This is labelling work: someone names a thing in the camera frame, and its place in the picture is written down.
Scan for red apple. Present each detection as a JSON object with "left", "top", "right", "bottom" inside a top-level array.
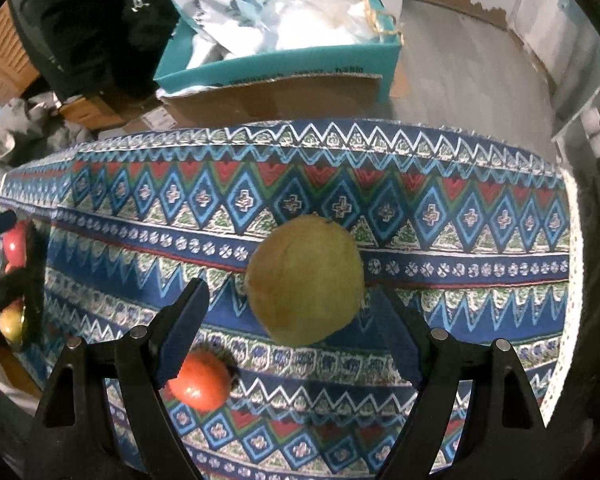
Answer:
[{"left": 2, "top": 220, "right": 32, "bottom": 270}]

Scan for green-red apple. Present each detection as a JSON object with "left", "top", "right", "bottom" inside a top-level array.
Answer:
[{"left": 0, "top": 302, "right": 29, "bottom": 352}]

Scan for wooden cabinet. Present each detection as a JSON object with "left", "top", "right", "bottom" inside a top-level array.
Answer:
[{"left": 0, "top": 5, "right": 42, "bottom": 107}]

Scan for grey hoodie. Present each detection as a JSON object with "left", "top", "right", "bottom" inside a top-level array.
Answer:
[{"left": 0, "top": 92, "right": 97, "bottom": 173}]

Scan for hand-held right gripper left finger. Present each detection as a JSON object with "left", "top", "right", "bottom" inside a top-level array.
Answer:
[{"left": 34, "top": 277, "right": 211, "bottom": 480}]

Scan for white shelf unit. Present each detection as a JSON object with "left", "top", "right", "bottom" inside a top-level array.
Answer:
[{"left": 550, "top": 67, "right": 600, "bottom": 223}]

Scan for patterned blue tablecloth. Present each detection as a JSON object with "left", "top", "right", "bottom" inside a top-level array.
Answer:
[{"left": 0, "top": 119, "right": 583, "bottom": 480}]

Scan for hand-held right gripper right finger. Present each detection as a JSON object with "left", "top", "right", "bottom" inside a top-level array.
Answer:
[{"left": 370, "top": 285, "right": 548, "bottom": 480}]

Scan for black bag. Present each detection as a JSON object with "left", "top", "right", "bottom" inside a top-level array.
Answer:
[{"left": 7, "top": 0, "right": 182, "bottom": 105}]

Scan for small orange-red tomato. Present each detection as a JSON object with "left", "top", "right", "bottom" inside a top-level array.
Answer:
[{"left": 167, "top": 350, "right": 234, "bottom": 414}]

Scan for brown cardboard box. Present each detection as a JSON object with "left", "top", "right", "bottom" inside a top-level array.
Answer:
[{"left": 157, "top": 74, "right": 384, "bottom": 130}]

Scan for teal cardboard box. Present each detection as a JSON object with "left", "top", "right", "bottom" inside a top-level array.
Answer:
[{"left": 154, "top": 0, "right": 404, "bottom": 104}]

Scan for white plastic bags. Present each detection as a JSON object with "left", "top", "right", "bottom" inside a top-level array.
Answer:
[{"left": 101, "top": 0, "right": 383, "bottom": 70}]

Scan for yellow-green pear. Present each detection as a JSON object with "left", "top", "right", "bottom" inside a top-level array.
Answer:
[{"left": 245, "top": 214, "right": 366, "bottom": 347}]

